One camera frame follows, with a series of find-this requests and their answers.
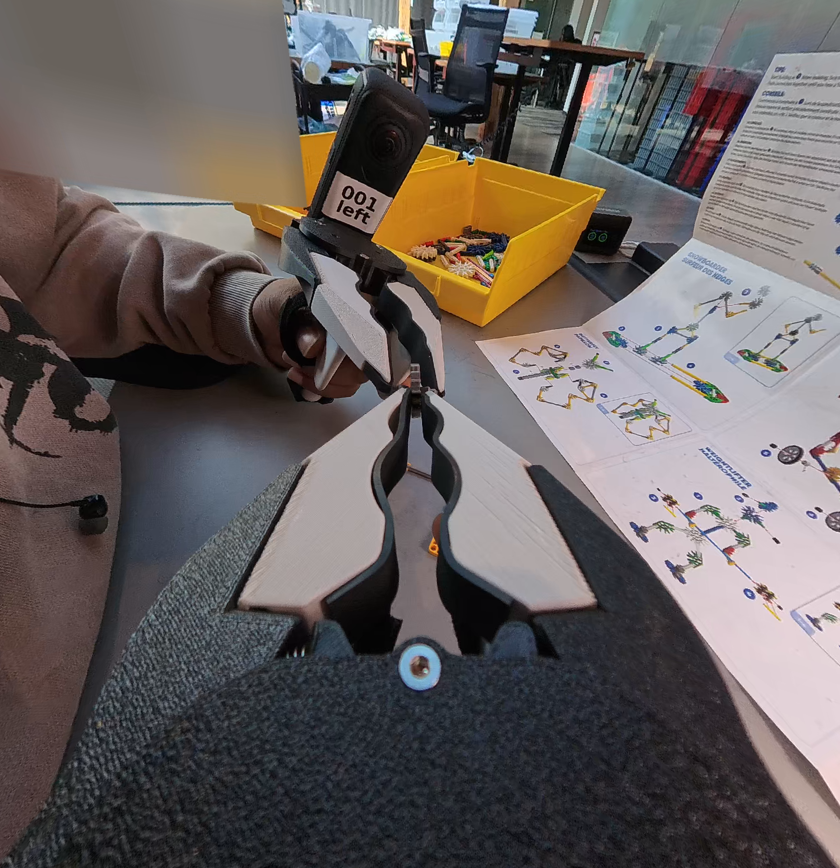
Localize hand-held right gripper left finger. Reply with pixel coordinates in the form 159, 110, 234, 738
237, 390, 415, 642

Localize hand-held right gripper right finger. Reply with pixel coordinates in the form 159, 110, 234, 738
420, 392, 599, 642

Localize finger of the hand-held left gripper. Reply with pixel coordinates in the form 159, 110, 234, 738
310, 254, 402, 401
386, 281, 448, 397

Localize white instruction sheet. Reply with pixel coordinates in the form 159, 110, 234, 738
475, 53, 840, 825

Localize person's left forearm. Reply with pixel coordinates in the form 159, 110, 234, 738
0, 168, 285, 370

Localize cluttered background desk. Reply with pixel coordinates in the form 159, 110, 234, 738
287, 10, 421, 137

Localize grey desk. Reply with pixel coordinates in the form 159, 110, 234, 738
61, 183, 840, 868

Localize wooden top background desk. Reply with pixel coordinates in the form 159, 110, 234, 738
497, 37, 648, 179

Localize person's left hand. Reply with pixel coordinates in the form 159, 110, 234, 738
250, 278, 368, 401

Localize yellow parts bin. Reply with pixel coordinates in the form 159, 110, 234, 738
379, 156, 607, 328
233, 131, 461, 240

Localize pile of toy parts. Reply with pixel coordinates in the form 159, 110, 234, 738
408, 227, 512, 289

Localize black office chair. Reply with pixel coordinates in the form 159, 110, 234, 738
409, 3, 512, 146

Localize black device green lights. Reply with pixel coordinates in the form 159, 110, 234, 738
572, 209, 634, 257

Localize black power adapter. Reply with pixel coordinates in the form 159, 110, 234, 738
630, 241, 681, 275

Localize rack of storage bins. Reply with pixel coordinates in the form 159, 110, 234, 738
630, 61, 763, 199

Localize thin black cord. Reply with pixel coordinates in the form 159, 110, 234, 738
0, 491, 85, 511

